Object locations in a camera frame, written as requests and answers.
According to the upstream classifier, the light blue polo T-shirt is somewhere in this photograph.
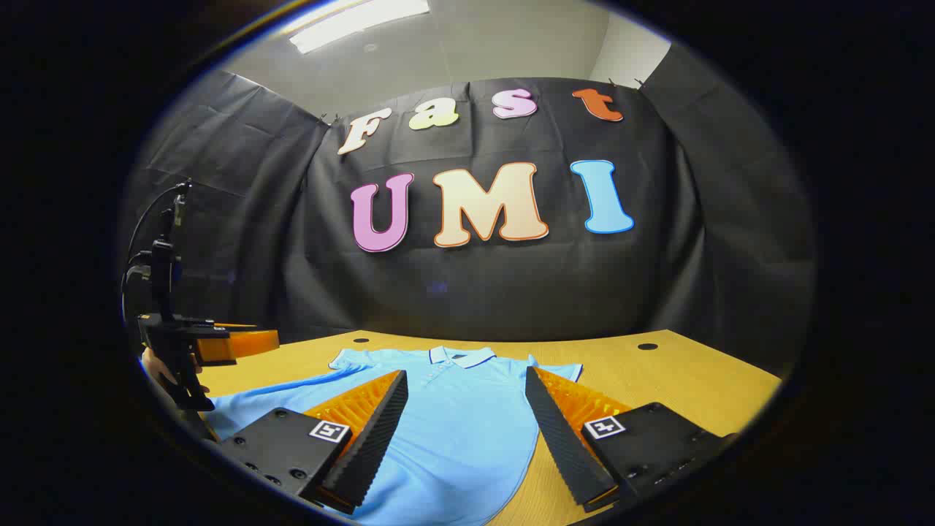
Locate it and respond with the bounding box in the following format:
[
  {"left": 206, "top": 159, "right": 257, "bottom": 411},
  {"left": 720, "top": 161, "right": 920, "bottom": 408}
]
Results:
[{"left": 205, "top": 346, "right": 584, "bottom": 526}]

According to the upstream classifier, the ceiling light panel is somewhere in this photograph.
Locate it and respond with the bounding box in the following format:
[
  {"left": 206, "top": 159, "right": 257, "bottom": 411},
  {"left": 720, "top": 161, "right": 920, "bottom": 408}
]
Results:
[{"left": 281, "top": 0, "right": 432, "bottom": 55}]

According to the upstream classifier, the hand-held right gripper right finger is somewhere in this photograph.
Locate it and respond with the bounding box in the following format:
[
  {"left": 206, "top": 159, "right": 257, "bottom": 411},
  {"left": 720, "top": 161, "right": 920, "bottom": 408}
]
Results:
[{"left": 524, "top": 365, "right": 739, "bottom": 512}]

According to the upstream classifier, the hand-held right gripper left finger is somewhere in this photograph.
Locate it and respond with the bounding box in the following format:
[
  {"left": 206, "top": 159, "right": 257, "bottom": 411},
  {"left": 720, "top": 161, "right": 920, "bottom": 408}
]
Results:
[{"left": 219, "top": 369, "right": 410, "bottom": 516}]

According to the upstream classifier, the black backdrop cloth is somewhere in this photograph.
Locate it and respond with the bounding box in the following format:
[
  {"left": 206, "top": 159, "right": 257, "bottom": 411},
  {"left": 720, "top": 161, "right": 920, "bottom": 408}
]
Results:
[{"left": 121, "top": 44, "right": 817, "bottom": 377}]

